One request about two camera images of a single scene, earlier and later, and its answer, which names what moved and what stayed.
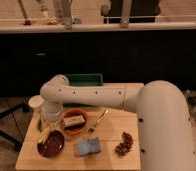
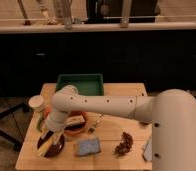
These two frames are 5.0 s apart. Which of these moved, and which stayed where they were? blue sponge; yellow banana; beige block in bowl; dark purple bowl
Moved: yellow banana
Stayed: beige block in bowl; blue sponge; dark purple bowl
